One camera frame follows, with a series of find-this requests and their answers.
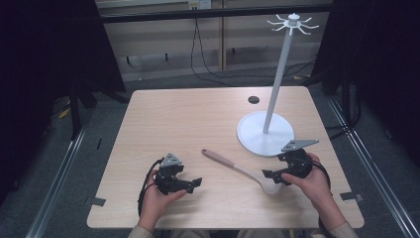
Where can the wall power socket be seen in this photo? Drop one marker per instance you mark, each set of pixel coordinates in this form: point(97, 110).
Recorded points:
point(199, 4)

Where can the black horizontal bar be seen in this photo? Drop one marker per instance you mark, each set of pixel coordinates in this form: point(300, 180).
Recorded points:
point(214, 13)

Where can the grey tape piece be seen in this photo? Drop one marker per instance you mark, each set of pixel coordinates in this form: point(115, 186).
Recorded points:
point(351, 196)
point(98, 201)

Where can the person's left hand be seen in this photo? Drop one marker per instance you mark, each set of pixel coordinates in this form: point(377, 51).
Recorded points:
point(155, 205)

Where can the metal floor rail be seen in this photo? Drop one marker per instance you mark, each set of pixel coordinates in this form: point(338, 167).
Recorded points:
point(373, 165)
point(62, 178)

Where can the black curtain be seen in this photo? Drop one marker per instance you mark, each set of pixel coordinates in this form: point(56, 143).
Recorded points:
point(379, 59)
point(43, 49)

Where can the white hook stand rack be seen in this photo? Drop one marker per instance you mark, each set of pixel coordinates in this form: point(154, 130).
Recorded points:
point(264, 139)

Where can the person's right hand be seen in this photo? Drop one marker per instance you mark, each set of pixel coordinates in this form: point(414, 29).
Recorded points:
point(315, 185)

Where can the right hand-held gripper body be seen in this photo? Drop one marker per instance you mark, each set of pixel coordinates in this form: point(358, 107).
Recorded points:
point(297, 163)

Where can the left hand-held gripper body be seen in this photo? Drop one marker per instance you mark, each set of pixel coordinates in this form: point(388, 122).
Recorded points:
point(168, 183)

